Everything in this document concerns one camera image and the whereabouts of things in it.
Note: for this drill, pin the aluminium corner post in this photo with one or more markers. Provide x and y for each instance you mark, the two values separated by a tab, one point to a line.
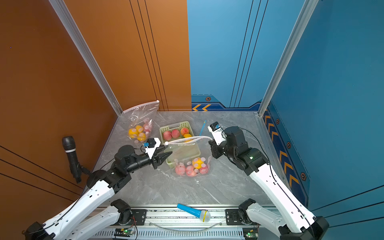
294	38
76	36

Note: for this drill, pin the aluminium corner post right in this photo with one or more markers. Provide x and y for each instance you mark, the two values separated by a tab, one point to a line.
294	38

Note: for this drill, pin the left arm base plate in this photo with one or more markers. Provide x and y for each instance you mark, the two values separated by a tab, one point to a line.
133	217

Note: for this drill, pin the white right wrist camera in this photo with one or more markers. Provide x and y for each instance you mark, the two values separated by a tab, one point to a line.
217	132

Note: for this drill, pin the light green perforated basket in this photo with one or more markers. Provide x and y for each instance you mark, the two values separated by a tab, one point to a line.
182	153

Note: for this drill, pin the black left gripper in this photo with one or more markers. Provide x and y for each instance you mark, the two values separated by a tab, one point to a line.
158	160

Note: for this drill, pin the large pink peach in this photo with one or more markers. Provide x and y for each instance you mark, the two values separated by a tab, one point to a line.
190	171
184	131

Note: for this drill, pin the green circuit board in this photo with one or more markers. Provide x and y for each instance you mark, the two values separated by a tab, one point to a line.
250	234
124	233

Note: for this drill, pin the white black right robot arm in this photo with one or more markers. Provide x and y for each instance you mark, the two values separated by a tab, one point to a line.
293	221

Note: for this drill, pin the large pink peach right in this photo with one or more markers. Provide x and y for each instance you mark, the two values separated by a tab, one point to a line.
184	131

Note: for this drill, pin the large pink peach top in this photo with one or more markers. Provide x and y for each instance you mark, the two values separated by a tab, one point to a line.
190	171

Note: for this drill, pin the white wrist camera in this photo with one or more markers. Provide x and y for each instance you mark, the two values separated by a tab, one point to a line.
217	132
151	145

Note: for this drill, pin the clear zip-top bag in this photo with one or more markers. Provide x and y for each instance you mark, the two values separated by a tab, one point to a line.
137	115

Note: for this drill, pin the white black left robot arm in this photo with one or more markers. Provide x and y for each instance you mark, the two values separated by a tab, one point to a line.
73	224

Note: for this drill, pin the right green circuit board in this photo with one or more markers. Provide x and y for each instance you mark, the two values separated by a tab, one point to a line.
250	234

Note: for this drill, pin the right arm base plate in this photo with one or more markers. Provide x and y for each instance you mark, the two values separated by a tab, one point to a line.
236	217

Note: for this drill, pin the yellow peach with red spot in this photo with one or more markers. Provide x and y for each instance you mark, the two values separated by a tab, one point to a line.
139	129

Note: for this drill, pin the pink peach behind top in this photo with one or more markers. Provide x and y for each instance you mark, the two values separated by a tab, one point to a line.
167	135

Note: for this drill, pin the blue zip bag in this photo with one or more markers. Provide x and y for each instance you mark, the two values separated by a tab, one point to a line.
203	127

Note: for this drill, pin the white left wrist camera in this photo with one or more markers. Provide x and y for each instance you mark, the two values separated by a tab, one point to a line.
151	145

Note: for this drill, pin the clear bag with pink dots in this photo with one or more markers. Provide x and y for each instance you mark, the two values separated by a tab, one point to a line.
206	155

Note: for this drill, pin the left green circuit board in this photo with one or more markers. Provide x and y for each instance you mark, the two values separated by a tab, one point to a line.
124	233

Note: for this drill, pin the pink peach front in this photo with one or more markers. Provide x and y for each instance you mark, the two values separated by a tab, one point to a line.
148	125

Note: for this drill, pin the blue toy microphone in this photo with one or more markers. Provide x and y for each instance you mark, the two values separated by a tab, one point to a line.
202	215

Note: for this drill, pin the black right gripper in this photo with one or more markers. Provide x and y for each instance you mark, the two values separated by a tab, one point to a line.
215	147

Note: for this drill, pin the black microphone on stand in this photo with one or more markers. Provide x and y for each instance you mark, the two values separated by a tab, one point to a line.
76	168

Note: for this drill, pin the aluminium corner post left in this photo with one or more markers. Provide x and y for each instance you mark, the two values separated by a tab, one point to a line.
76	36

